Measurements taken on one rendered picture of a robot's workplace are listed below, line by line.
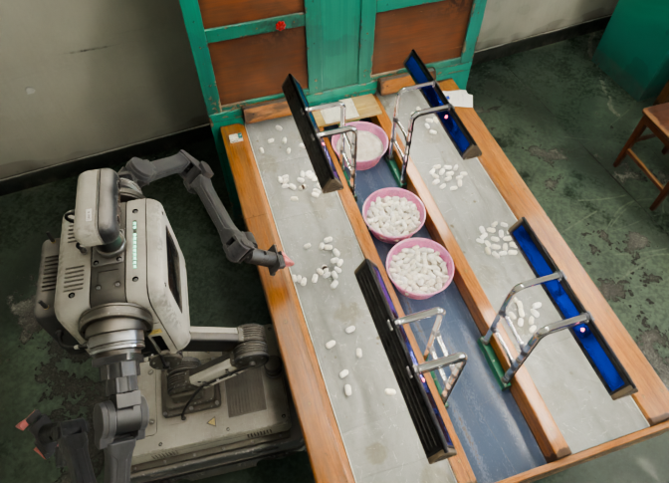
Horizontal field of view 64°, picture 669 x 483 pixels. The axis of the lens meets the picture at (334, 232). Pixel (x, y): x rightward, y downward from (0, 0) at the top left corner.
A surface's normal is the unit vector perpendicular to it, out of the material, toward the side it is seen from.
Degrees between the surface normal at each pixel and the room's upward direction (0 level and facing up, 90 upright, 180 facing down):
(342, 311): 0
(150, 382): 0
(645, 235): 0
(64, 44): 90
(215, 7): 90
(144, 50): 90
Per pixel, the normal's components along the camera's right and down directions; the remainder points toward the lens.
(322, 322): 0.00, -0.58
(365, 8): 0.30, 0.77
